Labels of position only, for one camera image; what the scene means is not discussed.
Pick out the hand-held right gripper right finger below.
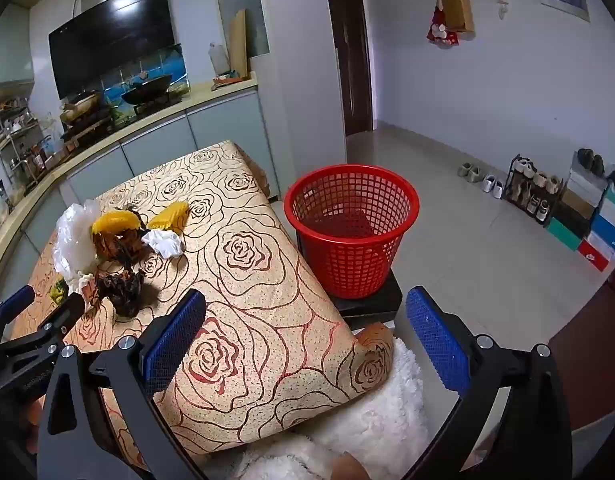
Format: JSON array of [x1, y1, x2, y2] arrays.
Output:
[[405, 285, 574, 480]]

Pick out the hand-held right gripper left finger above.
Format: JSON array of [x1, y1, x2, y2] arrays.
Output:
[[36, 288, 208, 480]]

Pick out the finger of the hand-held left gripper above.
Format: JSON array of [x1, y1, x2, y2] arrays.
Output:
[[0, 291, 86, 361], [0, 285, 36, 333]]

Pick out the black plastic bag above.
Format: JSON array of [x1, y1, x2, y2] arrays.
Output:
[[94, 265, 158, 318]]

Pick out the white foam net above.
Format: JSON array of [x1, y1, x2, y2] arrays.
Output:
[[52, 199, 105, 293]]

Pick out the brown plastic bag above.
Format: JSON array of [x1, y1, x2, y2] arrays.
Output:
[[92, 227, 148, 267]]

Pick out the yellow foam net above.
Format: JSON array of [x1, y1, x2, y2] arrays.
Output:
[[90, 210, 143, 235], [148, 201, 190, 236]]

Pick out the white tissue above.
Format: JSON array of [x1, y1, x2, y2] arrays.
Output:
[[141, 229, 185, 260]]

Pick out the red plastic mesh basket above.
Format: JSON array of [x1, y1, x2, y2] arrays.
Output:
[[283, 163, 421, 300]]

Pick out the black stool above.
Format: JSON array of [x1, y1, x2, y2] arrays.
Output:
[[294, 232, 404, 333]]

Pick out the white fluffy blanket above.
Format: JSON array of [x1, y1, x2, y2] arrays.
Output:
[[232, 336, 434, 480]]

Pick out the rose-patterned golden tablecloth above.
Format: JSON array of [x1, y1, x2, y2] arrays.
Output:
[[27, 140, 395, 461]]

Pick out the metal spice rack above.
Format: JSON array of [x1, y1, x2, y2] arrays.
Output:
[[0, 100, 50, 191]]

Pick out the dark brown wooden furniture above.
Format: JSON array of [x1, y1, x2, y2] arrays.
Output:
[[547, 260, 615, 433]]

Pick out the black shoe rack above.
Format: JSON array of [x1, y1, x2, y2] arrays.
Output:
[[505, 154, 571, 226]]

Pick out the stack of shoe boxes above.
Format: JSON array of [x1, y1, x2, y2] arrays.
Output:
[[545, 162, 615, 273]]

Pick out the black portable cooker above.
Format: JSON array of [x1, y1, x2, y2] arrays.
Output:
[[61, 109, 113, 137]]

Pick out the grey kitchen base cabinets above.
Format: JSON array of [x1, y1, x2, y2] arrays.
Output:
[[0, 72, 280, 301]]

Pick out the row of assorted shoes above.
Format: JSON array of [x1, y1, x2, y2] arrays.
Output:
[[510, 157, 568, 223]]

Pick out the black gas stove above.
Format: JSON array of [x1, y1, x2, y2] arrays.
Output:
[[62, 97, 184, 141]]

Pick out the black wok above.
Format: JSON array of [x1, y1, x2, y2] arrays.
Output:
[[121, 74, 174, 106]]

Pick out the blue scenic tile backsplash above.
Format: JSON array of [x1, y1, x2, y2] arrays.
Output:
[[100, 42, 190, 106]]

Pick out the black range hood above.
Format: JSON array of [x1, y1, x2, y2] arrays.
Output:
[[48, 0, 177, 101]]

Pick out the translucent plastic bottle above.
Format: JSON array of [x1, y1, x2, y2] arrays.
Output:
[[208, 42, 230, 76]]

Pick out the dark wooden door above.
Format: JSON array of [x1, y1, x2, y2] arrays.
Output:
[[321, 0, 375, 137]]

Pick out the red hanging ornament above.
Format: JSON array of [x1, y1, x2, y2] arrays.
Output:
[[426, 7, 461, 48]]

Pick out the wooden cutting board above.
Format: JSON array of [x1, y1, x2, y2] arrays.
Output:
[[228, 8, 250, 81]]

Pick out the brown paper bag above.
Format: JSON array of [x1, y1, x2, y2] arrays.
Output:
[[440, 0, 474, 33]]

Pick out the grey wall cabinets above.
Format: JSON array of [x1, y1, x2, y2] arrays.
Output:
[[0, 2, 35, 86]]

